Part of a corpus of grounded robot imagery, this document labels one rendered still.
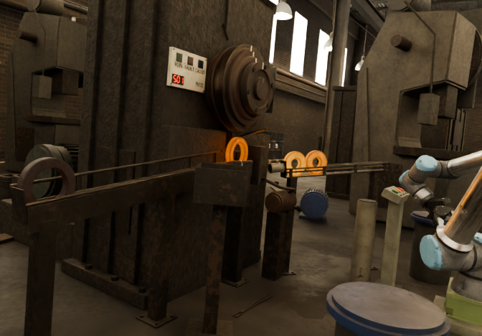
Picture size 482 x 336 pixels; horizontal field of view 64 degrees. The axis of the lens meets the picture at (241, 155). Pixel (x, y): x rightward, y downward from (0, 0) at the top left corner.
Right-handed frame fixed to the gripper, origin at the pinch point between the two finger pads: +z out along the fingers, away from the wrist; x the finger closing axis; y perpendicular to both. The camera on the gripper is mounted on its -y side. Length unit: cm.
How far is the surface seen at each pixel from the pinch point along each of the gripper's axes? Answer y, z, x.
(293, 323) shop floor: 26, -2, 86
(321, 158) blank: 31, -84, 16
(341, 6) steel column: 389, -735, -539
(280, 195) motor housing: 27, -68, 56
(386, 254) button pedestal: 54, -18, 9
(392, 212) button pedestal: 36.1, -33.3, -1.9
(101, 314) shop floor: 16, -41, 165
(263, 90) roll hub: -25, -103, 52
